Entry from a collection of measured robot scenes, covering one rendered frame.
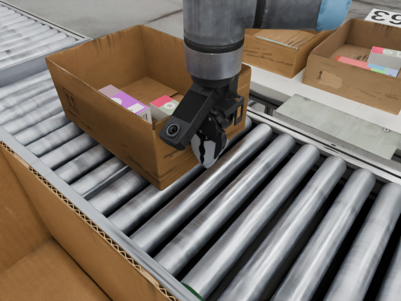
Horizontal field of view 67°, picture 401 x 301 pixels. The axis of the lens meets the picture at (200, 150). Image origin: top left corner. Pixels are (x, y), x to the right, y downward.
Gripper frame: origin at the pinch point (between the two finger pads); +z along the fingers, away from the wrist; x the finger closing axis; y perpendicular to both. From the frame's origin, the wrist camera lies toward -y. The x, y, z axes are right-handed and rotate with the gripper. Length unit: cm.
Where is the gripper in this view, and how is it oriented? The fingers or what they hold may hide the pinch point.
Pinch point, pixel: (203, 164)
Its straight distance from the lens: 61.0
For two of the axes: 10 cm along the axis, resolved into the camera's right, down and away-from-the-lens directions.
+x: -7.6, -4.3, 4.8
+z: 0.0, 7.4, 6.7
